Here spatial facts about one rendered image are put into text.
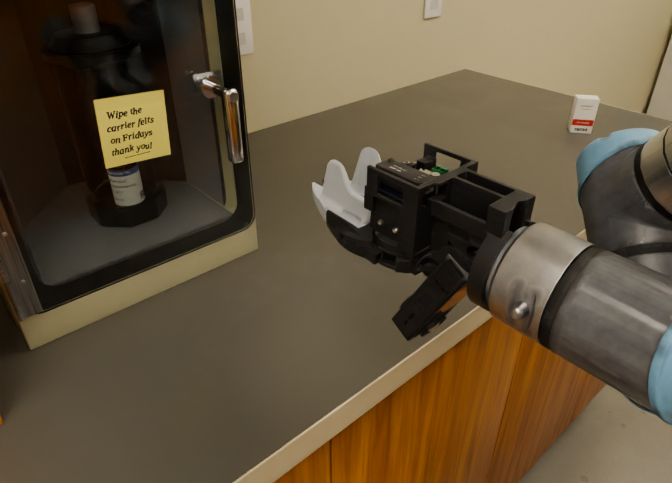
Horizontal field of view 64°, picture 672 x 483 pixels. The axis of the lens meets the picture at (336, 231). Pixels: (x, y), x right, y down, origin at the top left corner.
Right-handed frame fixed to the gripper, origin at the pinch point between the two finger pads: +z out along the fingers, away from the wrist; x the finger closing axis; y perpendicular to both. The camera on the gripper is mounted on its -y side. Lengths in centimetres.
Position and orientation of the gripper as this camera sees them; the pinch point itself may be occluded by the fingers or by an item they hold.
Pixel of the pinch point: (327, 194)
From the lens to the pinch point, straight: 51.8
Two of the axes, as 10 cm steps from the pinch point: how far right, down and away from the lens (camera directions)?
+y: 0.0, -8.5, -5.3
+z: -6.7, -4.0, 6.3
